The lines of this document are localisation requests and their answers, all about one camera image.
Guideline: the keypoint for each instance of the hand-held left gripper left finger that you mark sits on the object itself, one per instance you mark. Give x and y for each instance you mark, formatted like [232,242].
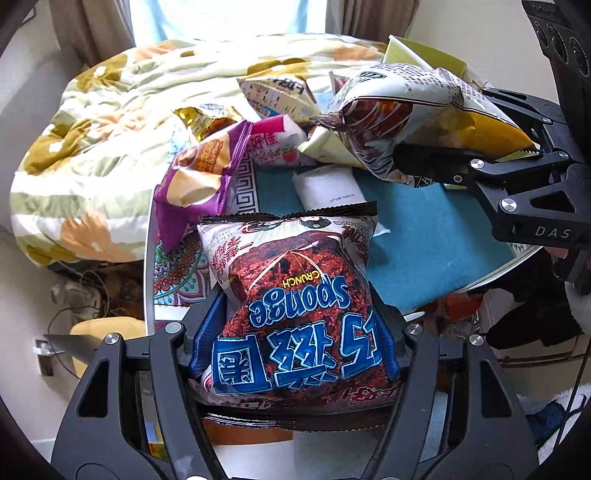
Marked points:
[207,332]

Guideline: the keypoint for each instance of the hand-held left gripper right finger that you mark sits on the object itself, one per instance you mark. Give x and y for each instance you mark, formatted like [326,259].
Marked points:
[387,337]

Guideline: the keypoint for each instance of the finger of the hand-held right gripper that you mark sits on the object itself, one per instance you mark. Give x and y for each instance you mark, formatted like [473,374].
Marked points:
[438,164]
[531,110]

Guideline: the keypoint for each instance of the white and yellow snack bag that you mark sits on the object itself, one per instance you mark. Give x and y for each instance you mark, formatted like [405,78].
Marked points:
[392,92]

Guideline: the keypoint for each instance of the chocolate sponge snack bag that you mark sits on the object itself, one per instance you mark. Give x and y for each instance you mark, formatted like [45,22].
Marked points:
[295,277]

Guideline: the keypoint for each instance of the green and white cardboard box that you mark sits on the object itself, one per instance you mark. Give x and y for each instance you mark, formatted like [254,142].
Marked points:
[434,53]

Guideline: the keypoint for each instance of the person's right hand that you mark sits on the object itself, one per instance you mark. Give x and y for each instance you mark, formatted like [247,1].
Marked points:
[557,252]

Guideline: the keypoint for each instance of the teal patterned tablecloth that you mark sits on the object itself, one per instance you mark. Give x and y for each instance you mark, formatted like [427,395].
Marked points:
[415,240]

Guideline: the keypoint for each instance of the white tissue packet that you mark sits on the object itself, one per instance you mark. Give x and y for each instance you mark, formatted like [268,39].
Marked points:
[328,187]

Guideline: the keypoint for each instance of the pale green snack bag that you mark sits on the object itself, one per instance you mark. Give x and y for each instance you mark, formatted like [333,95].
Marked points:
[323,150]

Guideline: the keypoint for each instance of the dark cloth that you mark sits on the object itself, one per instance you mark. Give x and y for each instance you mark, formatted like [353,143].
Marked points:
[526,300]

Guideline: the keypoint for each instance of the purple snack bag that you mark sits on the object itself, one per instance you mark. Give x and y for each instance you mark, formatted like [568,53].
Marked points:
[198,184]

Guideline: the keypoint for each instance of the pink and white snack packet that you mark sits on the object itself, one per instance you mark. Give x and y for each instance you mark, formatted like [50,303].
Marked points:
[277,143]

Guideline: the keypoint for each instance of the beige curtain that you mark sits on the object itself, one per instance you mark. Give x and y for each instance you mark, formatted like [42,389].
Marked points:
[87,27]
[369,16]

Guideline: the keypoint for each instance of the white and blue snack bag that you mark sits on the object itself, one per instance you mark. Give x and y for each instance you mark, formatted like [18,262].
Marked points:
[277,94]

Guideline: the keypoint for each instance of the gold patterned snack bag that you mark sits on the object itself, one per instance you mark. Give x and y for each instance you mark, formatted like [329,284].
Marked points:
[203,121]

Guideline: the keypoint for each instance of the floral quilt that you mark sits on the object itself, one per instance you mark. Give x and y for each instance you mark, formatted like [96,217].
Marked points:
[106,138]

